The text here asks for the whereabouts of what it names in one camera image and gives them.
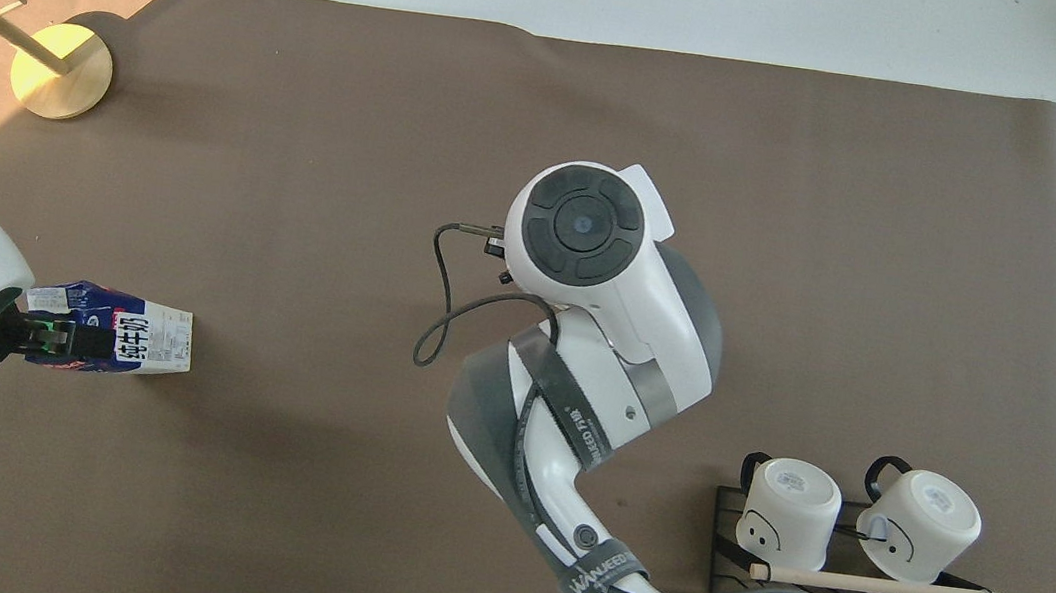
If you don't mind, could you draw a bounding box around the blue white milk carton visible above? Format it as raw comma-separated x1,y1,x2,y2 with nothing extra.
16,273,201,387

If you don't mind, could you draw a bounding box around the black cable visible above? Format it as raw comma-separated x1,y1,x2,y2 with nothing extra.
412,217,579,386

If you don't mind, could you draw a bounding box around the black cup rack with wooden rod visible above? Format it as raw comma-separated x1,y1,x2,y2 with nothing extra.
703,481,1018,593

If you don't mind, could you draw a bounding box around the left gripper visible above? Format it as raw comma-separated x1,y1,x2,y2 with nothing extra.
0,288,81,386

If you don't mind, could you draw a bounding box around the white cup with black handle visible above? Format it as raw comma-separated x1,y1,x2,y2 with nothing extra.
848,452,991,592
729,449,848,576

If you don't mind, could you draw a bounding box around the wooden mug tree with round base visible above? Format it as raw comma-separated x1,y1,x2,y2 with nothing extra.
0,0,123,128

